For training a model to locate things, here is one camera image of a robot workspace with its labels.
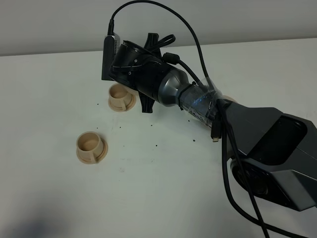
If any beige teacup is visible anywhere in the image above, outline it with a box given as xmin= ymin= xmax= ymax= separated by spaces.
xmin=76 ymin=131 xmax=105 ymax=164
xmin=108 ymin=84 xmax=136 ymax=112

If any beige near teacup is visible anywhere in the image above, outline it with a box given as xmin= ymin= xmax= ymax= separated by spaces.
xmin=76 ymin=131 xmax=105 ymax=164

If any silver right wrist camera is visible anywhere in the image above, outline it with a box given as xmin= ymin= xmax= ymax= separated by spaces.
xmin=102 ymin=33 xmax=120 ymax=81

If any black right camera cable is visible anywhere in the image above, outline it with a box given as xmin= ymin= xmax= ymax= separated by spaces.
xmin=107 ymin=0 xmax=317 ymax=238

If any beige far teacup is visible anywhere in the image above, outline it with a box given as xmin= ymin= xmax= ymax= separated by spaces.
xmin=108 ymin=84 xmax=136 ymax=112

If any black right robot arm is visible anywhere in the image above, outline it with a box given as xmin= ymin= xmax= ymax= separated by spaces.
xmin=102 ymin=33 xmax=317 ymax=211

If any beige teapot saucer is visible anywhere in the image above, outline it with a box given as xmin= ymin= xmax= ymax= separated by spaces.
xmin=198 ymin=96 xmax=239 ymax=129

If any beige near cup saucer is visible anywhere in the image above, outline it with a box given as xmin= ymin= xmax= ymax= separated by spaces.
xmin=76 ymin=139 xmax=108 ymax=164

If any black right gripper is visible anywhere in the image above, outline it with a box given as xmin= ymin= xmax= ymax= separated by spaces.
xmin=108 ymin=33 xmax=168 ymax=113

